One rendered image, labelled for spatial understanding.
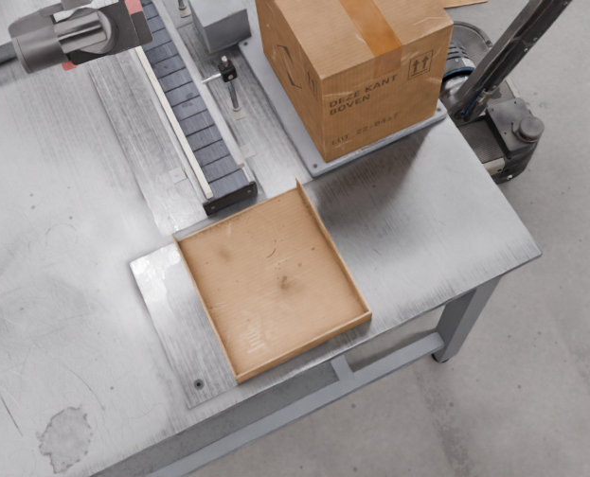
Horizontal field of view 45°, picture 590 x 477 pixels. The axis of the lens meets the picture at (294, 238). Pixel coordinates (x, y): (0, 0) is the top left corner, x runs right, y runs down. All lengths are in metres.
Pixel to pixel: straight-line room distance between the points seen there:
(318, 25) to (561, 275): 1.32
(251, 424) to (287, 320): 0.64
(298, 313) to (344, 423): 0.84
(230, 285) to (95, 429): 0.34
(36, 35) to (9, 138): 0.60
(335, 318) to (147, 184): 0.46
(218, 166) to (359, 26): 0.38
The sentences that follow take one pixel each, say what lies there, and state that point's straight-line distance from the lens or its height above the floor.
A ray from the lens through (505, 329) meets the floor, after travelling 2.18.
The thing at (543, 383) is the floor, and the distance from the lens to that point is 2.17.
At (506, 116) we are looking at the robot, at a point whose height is 0.28.
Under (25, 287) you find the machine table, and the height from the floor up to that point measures 0.83.
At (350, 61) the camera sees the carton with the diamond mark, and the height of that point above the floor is 1.12.
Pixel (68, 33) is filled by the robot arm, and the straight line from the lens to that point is 1.00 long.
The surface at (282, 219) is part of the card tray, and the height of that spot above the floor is 0.83.
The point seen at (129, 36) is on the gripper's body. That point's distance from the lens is 1.10.
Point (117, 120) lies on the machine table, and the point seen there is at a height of 0.83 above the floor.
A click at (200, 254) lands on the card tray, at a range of 1.34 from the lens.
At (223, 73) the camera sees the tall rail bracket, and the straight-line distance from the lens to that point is 1.36.
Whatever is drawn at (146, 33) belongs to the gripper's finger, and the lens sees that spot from 1.12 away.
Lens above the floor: 2.04
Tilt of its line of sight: 66 degrees down
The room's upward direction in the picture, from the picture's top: 9 degrees counter-clockwise
